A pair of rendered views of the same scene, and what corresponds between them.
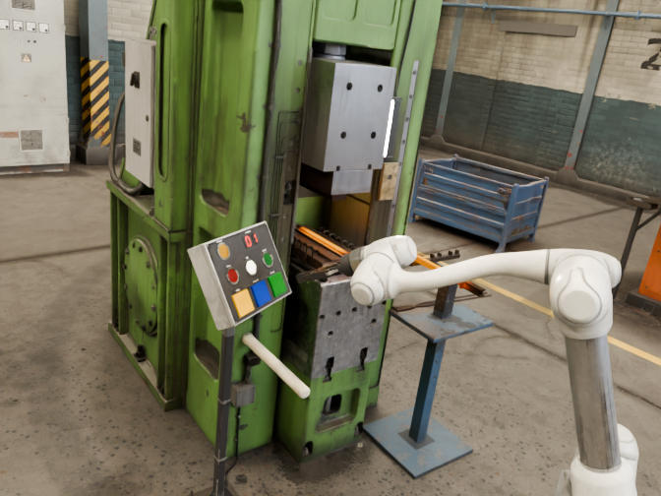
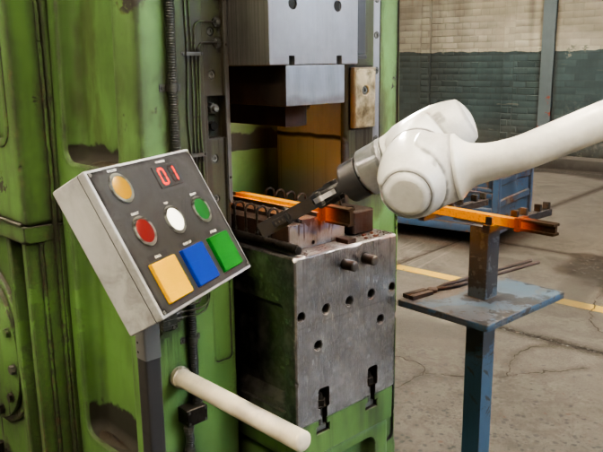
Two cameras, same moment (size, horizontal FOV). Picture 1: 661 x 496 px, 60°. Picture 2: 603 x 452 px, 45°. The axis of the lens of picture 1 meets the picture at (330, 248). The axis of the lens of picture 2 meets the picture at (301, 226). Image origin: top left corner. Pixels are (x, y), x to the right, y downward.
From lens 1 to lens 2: 0.69 m
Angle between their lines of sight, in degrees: 9
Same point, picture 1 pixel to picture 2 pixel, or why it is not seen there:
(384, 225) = not seen: hidden behind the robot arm
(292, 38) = not seen: outside the picture
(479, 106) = (415, 90)
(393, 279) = (460, 155)
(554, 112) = (510, 81)
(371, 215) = (345, 153)
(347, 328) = (343, 333)
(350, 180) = (313, 82)
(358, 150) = (318, 30)
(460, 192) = not seen: hidden behind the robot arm
